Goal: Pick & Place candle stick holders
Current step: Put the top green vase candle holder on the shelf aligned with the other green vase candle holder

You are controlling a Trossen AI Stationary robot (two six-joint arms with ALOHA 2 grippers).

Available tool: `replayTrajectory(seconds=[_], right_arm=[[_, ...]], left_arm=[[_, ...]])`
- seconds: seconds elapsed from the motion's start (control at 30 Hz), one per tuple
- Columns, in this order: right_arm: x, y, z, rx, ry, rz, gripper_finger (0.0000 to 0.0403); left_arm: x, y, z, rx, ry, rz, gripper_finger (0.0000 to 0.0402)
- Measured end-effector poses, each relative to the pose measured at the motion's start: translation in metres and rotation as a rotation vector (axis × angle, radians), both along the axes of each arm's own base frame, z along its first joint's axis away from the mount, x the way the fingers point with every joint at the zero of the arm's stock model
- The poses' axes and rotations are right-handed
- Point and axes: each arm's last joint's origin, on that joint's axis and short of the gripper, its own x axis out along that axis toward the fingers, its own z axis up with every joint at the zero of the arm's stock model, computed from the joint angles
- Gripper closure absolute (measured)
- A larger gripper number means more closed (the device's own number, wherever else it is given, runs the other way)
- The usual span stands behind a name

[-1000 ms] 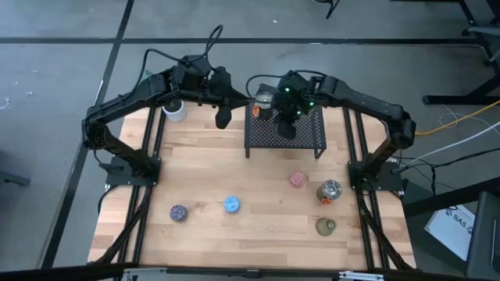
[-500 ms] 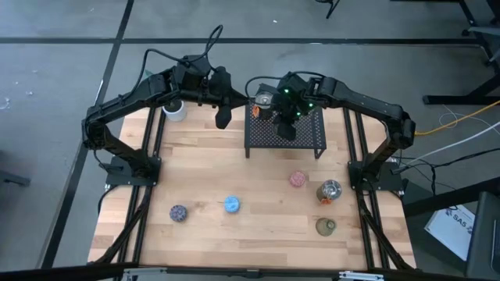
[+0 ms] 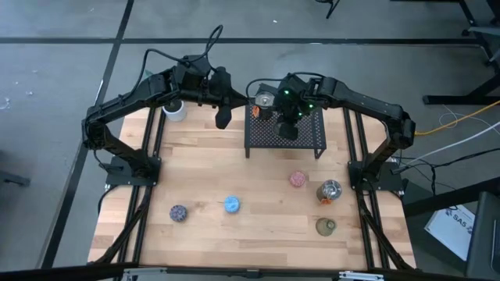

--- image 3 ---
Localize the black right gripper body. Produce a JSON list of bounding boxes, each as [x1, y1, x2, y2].
[[273, 74, 313, 123]]

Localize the white floor cable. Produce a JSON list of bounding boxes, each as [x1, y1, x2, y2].
[[402, 119, 500, 167]]

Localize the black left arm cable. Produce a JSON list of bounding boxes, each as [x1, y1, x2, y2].
[[132, 24, 224, 102]]

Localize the black aluminium frame rails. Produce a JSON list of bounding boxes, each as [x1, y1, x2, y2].
[[342, 107, 417, 271], [87, 107, 167, 270]]

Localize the purple patterned candle tin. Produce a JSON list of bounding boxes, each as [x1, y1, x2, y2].
[[169, 205, 188, 223]]

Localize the yellow cable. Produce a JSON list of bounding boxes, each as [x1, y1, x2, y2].
[[413, 100, 500, 137]]

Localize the black floor beam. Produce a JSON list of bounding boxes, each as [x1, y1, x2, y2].
[[402, 177, 500, 218]]

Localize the black front frame bar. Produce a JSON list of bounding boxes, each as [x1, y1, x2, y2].
[[0, 263, 500, 281]]

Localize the black table foot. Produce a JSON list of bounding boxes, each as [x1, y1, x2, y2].
[[422, 72, 500, 106]]

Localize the black side table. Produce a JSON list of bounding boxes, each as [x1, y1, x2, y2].
[[244, 81, 328, 160]]

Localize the white printed paper sheet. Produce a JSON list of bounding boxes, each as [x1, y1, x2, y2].
[[423, 204, 477, 261]]

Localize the ribbed glass candlestick holder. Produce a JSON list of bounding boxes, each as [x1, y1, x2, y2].
[[315, 217, 338, 237]]

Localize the black furniture foot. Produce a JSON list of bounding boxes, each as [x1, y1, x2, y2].
[[0, 169, 31, 187]]

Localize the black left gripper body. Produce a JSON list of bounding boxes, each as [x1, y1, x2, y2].
[[209, 66, 248, 108]]

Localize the blue patterned candle tin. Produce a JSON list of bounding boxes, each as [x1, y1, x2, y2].
[[223, 195, 241, 214]]

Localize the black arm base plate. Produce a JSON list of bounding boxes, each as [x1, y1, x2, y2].
[[104, 155, 162, 187], [347, 160, 404, 192]]

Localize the black floor cable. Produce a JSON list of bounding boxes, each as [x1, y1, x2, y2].
[[390, 146, 500, 196]]

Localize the dark grey case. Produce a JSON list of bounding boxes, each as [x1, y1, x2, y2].
[[466, 190, 500, 280]]

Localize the pink patterned candle tin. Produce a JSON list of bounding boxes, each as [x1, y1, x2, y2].
[[288, 170, 308, 188]]

